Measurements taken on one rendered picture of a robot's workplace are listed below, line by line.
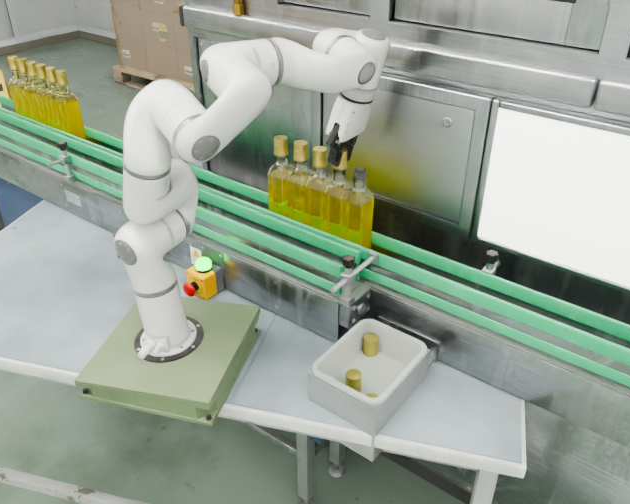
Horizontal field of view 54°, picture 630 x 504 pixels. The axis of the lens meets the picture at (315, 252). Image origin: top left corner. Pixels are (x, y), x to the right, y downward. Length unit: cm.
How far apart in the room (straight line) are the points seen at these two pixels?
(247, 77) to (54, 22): 682
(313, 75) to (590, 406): 84
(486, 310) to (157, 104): 78
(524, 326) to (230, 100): 74
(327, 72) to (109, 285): 92
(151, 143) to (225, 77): 18
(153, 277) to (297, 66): 51
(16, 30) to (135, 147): 651
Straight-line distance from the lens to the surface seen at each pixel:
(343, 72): 117
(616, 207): 135
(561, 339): 133
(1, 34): 752
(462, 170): 143
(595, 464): 178
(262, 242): 151
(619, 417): 137
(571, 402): 139
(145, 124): 112
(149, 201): 117
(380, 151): 153
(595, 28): 131
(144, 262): 126
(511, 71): 133
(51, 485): 206
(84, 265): 189
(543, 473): 187
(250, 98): 105
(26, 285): 186
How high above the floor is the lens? 174
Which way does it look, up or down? 33 degrees down
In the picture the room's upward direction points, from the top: straight up
